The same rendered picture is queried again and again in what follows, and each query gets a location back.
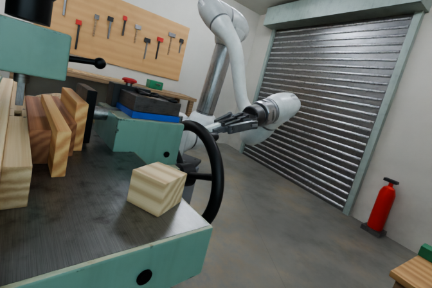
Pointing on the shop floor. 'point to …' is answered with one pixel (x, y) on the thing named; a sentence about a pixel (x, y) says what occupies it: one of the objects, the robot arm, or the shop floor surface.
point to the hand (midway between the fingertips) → (210, 130)
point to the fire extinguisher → (380, 209)
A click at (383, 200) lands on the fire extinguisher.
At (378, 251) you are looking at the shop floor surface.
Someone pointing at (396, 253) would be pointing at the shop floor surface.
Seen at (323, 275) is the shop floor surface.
